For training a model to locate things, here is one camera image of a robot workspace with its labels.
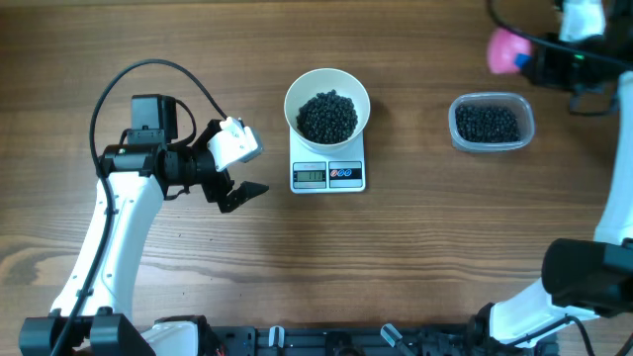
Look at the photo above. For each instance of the clear plastic container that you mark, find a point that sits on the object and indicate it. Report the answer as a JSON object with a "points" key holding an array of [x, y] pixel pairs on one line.
{"points": [[515, 102]]}

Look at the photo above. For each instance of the pink scoop blue handle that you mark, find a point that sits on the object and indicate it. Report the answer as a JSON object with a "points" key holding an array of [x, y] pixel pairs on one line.
{"points": [[507, 53]]}

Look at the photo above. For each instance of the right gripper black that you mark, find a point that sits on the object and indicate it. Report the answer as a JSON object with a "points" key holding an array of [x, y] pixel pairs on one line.
{"points": [[539, 64]]}

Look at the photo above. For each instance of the black beans in container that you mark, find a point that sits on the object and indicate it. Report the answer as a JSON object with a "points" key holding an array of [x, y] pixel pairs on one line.
{"points": [[487, 124]]}

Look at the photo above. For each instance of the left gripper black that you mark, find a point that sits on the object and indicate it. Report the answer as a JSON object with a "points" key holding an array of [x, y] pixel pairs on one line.
{"points": [[214, 177]]}

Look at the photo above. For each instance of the black beans in bowl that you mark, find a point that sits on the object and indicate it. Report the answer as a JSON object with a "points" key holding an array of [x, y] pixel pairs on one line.
{"points": [[327, 118]]}

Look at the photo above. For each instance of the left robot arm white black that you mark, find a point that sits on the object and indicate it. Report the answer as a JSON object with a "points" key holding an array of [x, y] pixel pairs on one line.
{"points": [[96, 303]]}

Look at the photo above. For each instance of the white digital kitchen scale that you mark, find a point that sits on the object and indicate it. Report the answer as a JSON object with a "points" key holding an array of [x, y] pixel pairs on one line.
{"points": [[338, 171]]}

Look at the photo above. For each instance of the black mounting rail base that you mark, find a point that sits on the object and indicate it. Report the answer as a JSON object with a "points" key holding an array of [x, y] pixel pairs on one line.
{"points": [[346, 340]]}

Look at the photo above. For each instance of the white bowl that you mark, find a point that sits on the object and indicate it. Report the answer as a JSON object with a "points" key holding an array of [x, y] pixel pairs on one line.
{"points": [[323, 80]]}

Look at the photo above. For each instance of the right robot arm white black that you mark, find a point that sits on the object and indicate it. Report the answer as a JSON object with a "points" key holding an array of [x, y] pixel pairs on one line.
{"points": [[580, 280]]}

